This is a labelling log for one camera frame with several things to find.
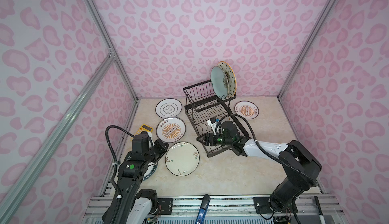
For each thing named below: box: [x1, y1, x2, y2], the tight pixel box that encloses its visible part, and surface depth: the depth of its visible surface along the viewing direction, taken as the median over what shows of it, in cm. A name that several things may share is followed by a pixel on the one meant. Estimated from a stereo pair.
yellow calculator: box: [133, 123, 153, 137], surface depth 103 cm
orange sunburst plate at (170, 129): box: [156, 117, 187, 143], surface depth 103 cm
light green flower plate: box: [210, 65, 230, 100], surface depth 92 cm
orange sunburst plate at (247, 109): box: [234, 100, 260, 120], surface depth 115 cm
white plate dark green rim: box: [142, 161, 159, 181], surface depth 84 cm
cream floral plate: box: [165, 141, 201, 177], surface depth 90 cm
